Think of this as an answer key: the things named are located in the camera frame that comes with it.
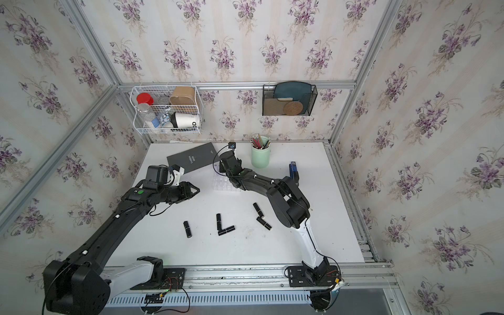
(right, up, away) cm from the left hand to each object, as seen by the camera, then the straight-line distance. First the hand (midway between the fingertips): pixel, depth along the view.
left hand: (199, 192), depth 79 cm
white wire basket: (-20, +38, +15) cm, 45 cm away
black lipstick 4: (+25, -10, +11) cm, 29 cm away
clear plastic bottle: (-27, +34, +11) cm, 45 cm away
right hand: (+9, +14, +18) cm, 25 cm away
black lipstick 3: (+9, -18, +5) cm, 20 cm away
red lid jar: (-30, +43, +13) cm, 55 cm away
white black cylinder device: (-11, +33, +15) cm, 38 cm away
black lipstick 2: (+6, -15, +9) cm, 18 cm away
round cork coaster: (+42, +40, +19) cm, 61 cm away
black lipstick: (-6, -19, +4) cm, 20 cm away
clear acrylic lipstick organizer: (+6, +2, +20) cm, 21 cm away
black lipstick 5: (+27, -15, +8) cm, 32 cm away
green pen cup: (+27, +15, +24) cm, 39 cm away
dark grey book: (-11, +15, +28) cm, 34 cm away
